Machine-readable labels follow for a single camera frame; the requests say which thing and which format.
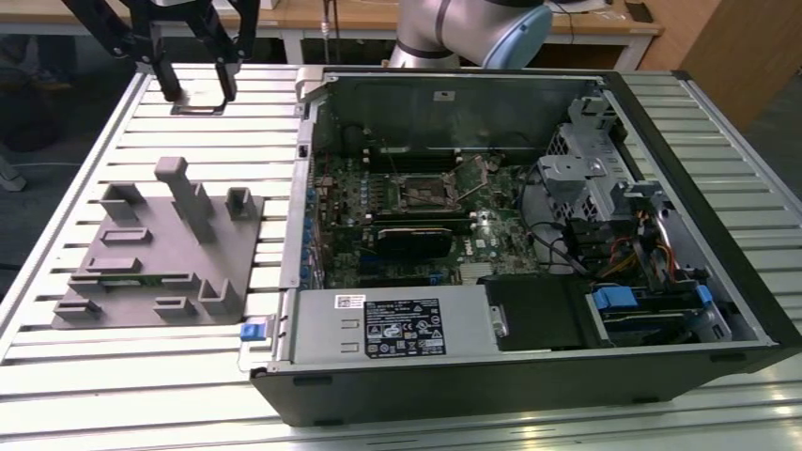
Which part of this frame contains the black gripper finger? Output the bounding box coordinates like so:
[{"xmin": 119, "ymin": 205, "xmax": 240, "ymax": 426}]
[
  {"xmin": 184, "ymin": 0, "xmax": 259, "ymax": 102},
  {"xmin": 62, "ymin": 0, "xmax": 184, "ymax": 102}
]

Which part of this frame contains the silver CPU chip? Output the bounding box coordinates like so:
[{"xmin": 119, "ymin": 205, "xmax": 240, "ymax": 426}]
[{"xmin": 168, "ymin": 88, "xmax": 228, "ymax": 117}]

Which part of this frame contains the metal socket cover frame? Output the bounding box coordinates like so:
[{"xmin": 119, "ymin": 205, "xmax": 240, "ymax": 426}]
[{"xmin": 447, "ymin": 153, "xmax": 505, "ymax": 198}]

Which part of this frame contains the CPU socket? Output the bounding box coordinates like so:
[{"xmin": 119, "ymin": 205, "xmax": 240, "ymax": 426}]
[{"xmin": 387, "ymin": 172, "xmax": 465, "ymax": 212}]

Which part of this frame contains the seated person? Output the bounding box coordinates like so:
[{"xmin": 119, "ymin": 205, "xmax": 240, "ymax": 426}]
[{"xmin": 0, "ymin": 35, "xmax": 83, "ymax": 151}]

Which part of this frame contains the wooden desk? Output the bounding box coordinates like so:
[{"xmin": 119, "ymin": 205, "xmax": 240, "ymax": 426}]
[{"xmin": 0, "ymin": 0, "xmax": 666, "ymax": 71}]

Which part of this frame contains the grey parts rack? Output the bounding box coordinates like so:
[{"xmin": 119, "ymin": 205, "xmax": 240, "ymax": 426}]
[{"xmin": 51, "ymin": 156, "xmax": 269, "ymax": 330}]

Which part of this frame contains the green RAM stick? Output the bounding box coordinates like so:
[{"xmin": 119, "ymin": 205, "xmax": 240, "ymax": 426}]
[{"xmin": 99, "ymin": 274, "xmax": 166, "ymax": 287}]

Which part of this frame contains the small graphics card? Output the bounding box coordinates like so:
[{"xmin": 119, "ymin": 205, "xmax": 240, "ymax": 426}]
[{"xmin": 375, "ymin": 226, "xmax": 454, "ymax": 259}]

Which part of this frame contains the green motherboard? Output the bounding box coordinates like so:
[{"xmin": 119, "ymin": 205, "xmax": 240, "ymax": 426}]
[{"xmin": 310, "ymin": 149, "xmax": 546, "ymax": 290}]

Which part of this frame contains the silver power supply unit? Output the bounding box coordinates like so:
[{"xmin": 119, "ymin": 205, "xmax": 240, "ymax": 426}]
[{"xmin": 291, "ymin": 286, "xmax": 503, "ymax": 365}]

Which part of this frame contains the silver chipset heatsink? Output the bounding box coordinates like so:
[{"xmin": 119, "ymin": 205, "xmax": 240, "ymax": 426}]
[{"xmin": 461, "ymin": 262, "xmax": 497, "ymax": 283}]

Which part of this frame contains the perforated metal drive cage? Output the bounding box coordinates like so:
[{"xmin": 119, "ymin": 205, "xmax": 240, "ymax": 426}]
[{"xmin": 545, "ymin": 88, "xmax": 634, "ymax": 222}]

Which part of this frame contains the black plastic drive cover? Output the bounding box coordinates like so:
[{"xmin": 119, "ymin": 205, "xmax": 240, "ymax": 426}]
[{"xmin": 485, "ymin": 274, "xmax": 613, "ymax": 353}]

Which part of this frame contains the black PC case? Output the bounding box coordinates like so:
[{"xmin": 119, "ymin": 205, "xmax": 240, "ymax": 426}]
[{"xmin": 249, "ymin": 65, "xmax": 802, "ymax": 428}]

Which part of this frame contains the hard disk in blue carrier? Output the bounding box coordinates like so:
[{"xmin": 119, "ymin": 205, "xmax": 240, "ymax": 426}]
[{"xmin": 586, "ymin": 283, "xmax": 702, "ymax": 326}]

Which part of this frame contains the wooden cabinet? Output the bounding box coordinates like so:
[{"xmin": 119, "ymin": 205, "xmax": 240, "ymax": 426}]
[{"xmin": 638, "ymin": 0, "xmax": 802, "ymax": 128}]

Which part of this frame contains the hanging cable bundle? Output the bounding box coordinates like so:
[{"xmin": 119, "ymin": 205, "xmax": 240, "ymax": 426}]
[{"xmin": 318, "ymin": 0, "xmax": 339, "ymax": 65}]

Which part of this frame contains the grey plastic bracket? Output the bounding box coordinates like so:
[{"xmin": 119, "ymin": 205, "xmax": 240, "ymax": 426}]
[{"xmin": 617, "ymin": 180, "xmax": 668, "ymax": 222}]

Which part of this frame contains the yellow wire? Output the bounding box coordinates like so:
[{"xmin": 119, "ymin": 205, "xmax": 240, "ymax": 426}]
[{"xmin": 598, "ymin": 256, "xmax": 635, "ymax": 279}]

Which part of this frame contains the orange wire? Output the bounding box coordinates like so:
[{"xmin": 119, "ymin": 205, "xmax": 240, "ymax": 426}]
[{"xmin": 664, "ymin": 234, "xmax": 685, "ymax": 286}]

